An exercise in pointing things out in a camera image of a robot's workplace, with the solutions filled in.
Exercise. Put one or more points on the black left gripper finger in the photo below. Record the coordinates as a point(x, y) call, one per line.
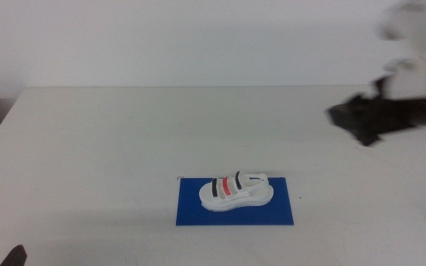
point(14, 258)

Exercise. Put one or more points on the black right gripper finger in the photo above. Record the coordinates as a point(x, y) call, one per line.
point(344, 112)
point(368, 136)

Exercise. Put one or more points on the blue rectangular mat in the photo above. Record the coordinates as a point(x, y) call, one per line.
point(191, 207)

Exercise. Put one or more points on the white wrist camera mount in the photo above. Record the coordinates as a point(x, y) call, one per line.
point(412, 79)

